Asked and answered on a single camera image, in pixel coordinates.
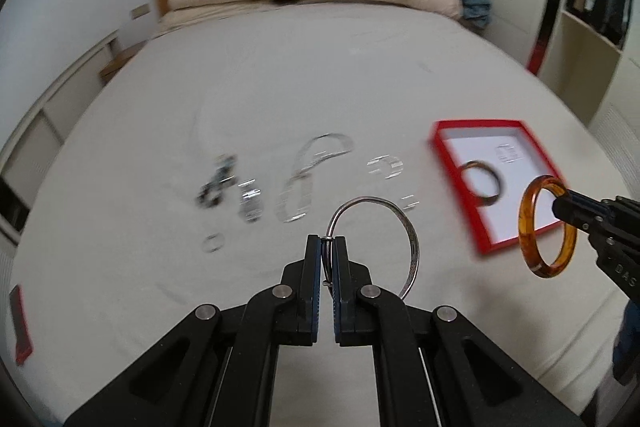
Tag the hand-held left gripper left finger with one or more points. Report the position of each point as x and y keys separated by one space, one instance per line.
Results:
x=315 y=287

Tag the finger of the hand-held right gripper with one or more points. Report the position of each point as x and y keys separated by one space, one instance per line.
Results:
x=585 y=200
x=575 y=214

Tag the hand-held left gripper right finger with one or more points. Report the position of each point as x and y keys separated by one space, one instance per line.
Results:
x=337 y=302

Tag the amber resin bangle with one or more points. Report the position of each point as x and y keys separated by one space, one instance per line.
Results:
x=525 y=222

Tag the thin silver bangle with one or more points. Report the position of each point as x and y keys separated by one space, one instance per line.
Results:
x=414 y=243

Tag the silver wrist watch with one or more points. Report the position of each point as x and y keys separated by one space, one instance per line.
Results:
x=250 y=202

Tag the red cardboard box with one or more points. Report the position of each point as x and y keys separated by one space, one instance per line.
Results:
x=480 y=142

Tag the person's right forearm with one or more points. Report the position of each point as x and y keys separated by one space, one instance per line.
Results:
x=627 y=342

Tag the small silver jewelry piece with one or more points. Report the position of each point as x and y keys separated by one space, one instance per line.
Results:
x=410 y=202

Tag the dark brown bangle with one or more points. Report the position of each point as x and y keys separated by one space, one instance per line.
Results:
x=477 y=164

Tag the white open closet shelf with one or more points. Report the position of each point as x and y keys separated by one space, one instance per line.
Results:
x=585 y=57

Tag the red object beside wardrobe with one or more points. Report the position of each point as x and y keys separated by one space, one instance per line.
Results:
x=537 y=57

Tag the white bed mattress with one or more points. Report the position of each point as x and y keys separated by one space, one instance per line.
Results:
x=250 y=82

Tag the blue clothes pile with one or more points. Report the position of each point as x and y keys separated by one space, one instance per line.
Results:
x=472 y=2

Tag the red flat case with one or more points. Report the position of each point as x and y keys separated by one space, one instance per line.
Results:
x=22 y=332

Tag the wooden nightstand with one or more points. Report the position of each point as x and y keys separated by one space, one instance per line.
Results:
x=117 y=64

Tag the cream pillow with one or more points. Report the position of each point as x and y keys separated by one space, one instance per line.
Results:
x=190 y=17

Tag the low white shelf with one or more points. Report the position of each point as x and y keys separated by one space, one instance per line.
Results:
x=60 y=97

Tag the wall socket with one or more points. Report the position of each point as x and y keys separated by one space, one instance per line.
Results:
x=140 y=11

